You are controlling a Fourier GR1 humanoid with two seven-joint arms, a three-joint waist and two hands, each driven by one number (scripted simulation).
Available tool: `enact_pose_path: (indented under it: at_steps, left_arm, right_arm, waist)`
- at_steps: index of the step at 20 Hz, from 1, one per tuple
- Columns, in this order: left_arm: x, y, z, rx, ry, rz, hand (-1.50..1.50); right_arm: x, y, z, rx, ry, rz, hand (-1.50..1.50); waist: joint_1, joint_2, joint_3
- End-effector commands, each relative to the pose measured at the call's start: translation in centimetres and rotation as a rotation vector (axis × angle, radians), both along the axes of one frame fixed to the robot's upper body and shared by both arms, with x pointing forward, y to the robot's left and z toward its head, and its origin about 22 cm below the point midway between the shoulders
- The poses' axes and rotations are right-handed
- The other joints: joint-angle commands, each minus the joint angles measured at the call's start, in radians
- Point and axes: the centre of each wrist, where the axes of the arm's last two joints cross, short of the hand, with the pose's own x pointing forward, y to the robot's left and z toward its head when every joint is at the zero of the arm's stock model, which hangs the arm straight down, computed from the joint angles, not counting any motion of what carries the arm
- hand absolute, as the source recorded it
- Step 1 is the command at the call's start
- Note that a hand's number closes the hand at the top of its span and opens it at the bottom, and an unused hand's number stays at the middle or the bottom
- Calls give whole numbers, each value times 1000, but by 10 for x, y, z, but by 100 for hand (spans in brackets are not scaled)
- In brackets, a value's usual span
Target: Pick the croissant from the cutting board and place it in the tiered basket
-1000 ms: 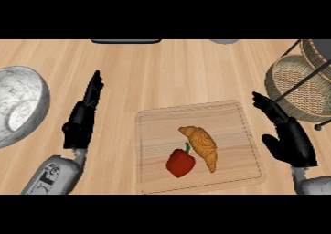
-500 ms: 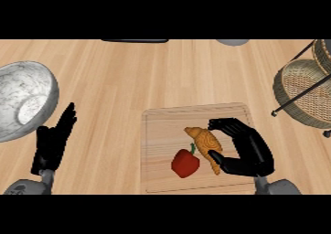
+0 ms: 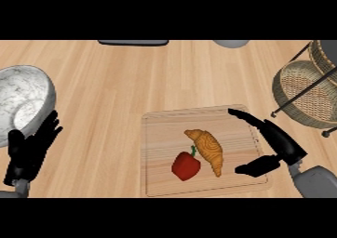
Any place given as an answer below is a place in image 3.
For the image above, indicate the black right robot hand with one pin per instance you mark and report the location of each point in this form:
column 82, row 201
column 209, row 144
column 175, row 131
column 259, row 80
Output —
column 281, row 142

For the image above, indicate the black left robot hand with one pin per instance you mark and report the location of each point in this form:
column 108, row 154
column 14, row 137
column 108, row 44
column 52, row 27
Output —
column 30, row 148

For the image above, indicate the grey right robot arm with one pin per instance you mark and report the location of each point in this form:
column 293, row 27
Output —
column 315, row 181

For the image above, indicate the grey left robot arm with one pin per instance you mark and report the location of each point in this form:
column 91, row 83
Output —
column 15, row 189

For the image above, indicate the golden brown croissant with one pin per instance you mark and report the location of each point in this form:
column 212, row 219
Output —
column 209, row 148

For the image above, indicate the pale wooden cutting board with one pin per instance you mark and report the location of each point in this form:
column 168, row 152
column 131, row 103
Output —
column 166, row 173

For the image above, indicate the white marble bowl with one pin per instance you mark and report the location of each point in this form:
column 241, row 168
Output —
column 17, row 103

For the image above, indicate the red bell pepper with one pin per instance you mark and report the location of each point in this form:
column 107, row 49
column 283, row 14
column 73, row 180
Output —
column 187, row 165

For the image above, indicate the grey rounded object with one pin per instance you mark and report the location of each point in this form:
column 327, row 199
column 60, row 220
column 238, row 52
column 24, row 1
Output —
column 231, row 42

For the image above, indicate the dark grey flat object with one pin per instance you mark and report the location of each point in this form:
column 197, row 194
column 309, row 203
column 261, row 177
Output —
column 134, row 42

